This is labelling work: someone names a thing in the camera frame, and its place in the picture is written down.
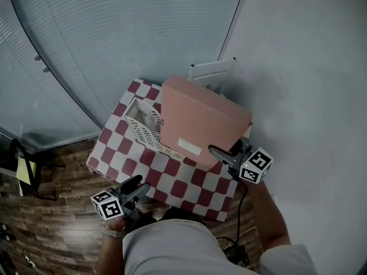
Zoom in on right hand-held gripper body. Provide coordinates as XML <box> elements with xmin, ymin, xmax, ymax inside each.
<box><xmin>229</xmin><ymin>142</ymin><xmax>274</xmax><ymax>184</ymax></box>

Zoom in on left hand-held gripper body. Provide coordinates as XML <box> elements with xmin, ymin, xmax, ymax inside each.
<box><xmin>91</xmin><ymin>186</ymin><xmax>142</xmax><ymax>229</ymax></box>

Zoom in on pink box folder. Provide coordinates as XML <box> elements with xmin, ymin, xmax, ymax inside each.
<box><xmin>160</xmin><ymin>74</ymin><xmax>253</xmax><ymax>172</ymax></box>

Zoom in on white mesh file holder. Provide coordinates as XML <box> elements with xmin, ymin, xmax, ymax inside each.
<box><xmin>124</xmin><ymin>97</ymin><xmax>186</xmax><ymax>160</ymax></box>

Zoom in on person's right forearm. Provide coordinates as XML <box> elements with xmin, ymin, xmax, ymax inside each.
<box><xmin>245</xmin><ymin>179</ymin><xmax>291</xmax><ymax>252</ymax></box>

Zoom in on person's left forearm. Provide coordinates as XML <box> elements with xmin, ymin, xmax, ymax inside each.
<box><xmin>95</xmin><ymin>233</ymin><xmax>127</xmax><ymax>275</ymax></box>

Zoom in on person's left hand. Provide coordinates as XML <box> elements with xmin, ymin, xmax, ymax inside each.
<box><xmin>105</xmin><ymin>214</ymin><xmax>127</xmax><ymax>233</ymax></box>

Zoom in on red white checkered tablecloth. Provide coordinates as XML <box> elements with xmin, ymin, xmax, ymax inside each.
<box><xmin>85</xmin><ymin>78</ymin><xmax>253</xmax><ymax>222</ymax></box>

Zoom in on person's dark trousers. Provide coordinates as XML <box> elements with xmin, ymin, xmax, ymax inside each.
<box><xmin>130</xmin><ymin>206</ymin><xmax>208</xmax><ymax>232</ymax></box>

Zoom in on person's grey shirt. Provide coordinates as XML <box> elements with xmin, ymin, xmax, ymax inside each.
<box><xmin>122</xmin><ymin>218</ymin><xmax>317</xmax><ymax>275</ymax></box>

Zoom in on black metal stand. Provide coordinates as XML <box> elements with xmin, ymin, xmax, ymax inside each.
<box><xmin>7</xmin><ymin>138</ymin><xmax>67</xmax><ymax>202</ymax></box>

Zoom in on white metal rack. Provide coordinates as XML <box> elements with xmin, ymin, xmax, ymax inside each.
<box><xmin>188</xmin><ymin>57</ymin><xmax>237</xmax><ymax>89</ymax></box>

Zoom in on yellow sheet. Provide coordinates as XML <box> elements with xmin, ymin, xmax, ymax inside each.
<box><xmin>15</xmin><ymin>156</ymin><xmax>38</xmax><ymax>185</ymax></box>

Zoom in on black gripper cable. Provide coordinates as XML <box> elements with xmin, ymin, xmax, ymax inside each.
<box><xmin>236</xmin><ymin>184</ymin><xmax>249</xmax><ymax>242</ymax></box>

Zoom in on black cable bundle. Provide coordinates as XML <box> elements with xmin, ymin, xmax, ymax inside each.
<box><xmin>215</xmin><ymin>235</ymin><xmax>251</xmax><ymax>266</ymax></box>

